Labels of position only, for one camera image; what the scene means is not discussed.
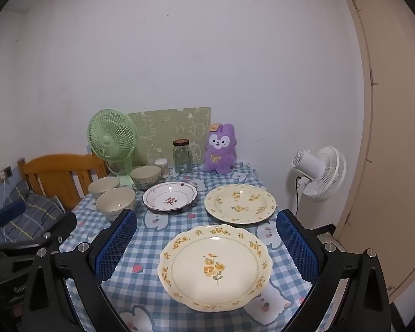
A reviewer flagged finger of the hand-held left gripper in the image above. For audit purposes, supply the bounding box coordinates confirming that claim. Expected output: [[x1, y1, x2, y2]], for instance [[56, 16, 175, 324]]
[[43, 212, 77, 250], [0, 199, 26, 222]]

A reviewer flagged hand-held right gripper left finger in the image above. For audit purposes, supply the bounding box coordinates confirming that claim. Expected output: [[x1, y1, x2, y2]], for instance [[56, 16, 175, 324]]
[[21, 208, 138, 332]]

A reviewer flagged glass jar with lid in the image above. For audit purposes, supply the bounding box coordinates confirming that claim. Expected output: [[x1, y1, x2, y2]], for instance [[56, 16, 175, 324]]
[[173, 139, 193, 173]]

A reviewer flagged grey plaid bedding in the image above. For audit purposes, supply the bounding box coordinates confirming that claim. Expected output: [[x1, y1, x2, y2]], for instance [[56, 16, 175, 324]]
[[0, 180, 66, 246]]

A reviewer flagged purple plush bunny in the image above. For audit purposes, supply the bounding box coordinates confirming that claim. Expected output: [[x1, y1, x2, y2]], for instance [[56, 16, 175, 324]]
[[203, 122, 238, 174]]

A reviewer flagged scalloped cream yellow-flower plate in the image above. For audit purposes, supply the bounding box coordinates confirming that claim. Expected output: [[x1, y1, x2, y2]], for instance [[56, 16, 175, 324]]
[[157, 225, 273, 312]]

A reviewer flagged blue checked tablecloth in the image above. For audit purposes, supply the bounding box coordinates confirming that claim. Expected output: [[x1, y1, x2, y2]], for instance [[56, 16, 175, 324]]
[[57, 161, 336, 332]]

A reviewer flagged beige door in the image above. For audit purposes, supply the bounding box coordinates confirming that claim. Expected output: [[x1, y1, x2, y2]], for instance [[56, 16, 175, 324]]
[[332, 0, 415, 305]]

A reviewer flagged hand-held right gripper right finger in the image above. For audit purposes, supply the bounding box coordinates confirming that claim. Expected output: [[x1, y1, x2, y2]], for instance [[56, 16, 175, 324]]
[[276, 209, 391, 332]]

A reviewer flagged white red-flower plate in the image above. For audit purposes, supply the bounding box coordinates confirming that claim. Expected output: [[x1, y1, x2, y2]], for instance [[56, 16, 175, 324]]
[[142, 181, 198, 214]]

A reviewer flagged green patterned board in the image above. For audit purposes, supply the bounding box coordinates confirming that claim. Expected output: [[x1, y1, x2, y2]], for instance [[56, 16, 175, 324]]
[[127, 107, 211, 168]]

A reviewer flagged floral ceramic bowl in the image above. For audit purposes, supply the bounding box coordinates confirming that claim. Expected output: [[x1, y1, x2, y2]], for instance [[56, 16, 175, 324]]
[[95, 187, 137, 222], [87, 176, 121, 199], [130, 165, 162, 191]]

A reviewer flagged green desk fan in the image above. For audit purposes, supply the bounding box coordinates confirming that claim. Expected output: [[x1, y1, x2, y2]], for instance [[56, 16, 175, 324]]
[[87, 109, 138, 187]]

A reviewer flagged deep cream yellow-flower plate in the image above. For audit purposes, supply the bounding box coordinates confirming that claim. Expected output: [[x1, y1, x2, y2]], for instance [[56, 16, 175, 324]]
[[204, 183, 276, 224]]

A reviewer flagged black fan cable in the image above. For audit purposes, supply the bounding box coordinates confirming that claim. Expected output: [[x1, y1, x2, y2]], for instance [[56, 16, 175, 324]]
[[294, 176, 303, 217]]

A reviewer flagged white standing fan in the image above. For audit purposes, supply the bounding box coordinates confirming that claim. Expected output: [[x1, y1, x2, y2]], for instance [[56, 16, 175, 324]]
[[292, 146, 346, 203]]

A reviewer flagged cotton swab container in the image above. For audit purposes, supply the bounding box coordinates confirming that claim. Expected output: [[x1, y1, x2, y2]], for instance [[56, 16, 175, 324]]
[[154, 158, 169, 177]]

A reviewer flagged wooden bed headboard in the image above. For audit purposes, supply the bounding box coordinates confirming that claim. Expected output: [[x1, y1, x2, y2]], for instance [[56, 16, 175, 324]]
[[17, 153, 109, 211]]

